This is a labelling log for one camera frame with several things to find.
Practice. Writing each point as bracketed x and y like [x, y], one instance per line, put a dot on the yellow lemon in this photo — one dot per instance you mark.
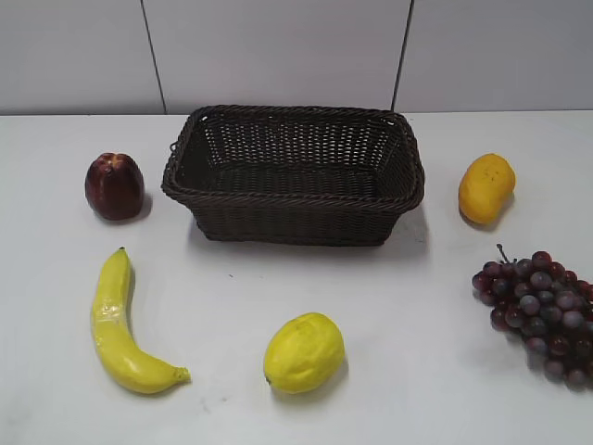
[305, 353]

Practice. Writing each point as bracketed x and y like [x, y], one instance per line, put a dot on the dark brown wicker basket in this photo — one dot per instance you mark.
[301, 175]

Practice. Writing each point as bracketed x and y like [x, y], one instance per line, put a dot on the dark red apple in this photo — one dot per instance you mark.
[114, 187]

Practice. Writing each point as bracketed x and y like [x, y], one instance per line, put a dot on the orange yellow mango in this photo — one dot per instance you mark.
[485, 188]

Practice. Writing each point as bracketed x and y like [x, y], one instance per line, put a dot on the yellow banana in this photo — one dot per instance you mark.
[130, 367]

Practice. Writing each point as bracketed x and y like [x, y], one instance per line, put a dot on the purple grape bunch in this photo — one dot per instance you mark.
[544, 307]

